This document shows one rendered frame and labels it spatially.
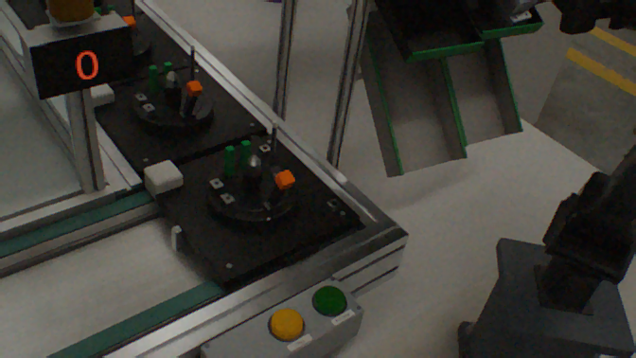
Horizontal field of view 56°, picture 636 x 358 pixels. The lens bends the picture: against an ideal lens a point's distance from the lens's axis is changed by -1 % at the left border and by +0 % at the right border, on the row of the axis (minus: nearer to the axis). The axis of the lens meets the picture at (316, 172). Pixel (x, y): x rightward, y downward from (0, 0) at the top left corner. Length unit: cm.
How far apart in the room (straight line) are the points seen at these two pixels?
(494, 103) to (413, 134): 20
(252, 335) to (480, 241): 49
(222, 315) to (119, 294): 16
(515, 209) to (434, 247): 21
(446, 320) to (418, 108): 34
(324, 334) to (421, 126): 40
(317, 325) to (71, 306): 33
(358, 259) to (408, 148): 22
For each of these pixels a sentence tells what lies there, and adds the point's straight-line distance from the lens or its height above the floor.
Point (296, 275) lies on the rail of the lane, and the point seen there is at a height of 96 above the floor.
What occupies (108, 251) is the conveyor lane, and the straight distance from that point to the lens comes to 93.
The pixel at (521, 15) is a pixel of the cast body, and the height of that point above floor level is 122.
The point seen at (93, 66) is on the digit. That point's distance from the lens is 79.
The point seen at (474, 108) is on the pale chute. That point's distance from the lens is 111.
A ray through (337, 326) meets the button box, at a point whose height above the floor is 96.
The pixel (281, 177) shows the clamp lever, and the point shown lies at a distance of 81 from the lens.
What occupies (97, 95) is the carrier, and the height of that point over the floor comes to 99.
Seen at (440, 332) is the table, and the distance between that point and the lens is 95.
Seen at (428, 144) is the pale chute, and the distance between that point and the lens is 102.
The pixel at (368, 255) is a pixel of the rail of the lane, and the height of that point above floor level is 96.
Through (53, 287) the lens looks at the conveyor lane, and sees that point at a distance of 90.
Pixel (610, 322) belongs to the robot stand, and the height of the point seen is 106.
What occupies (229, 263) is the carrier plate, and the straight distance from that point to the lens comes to 83.
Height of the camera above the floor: 160
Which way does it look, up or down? 40 degrees down
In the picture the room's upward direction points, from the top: 9 degrees clockwise
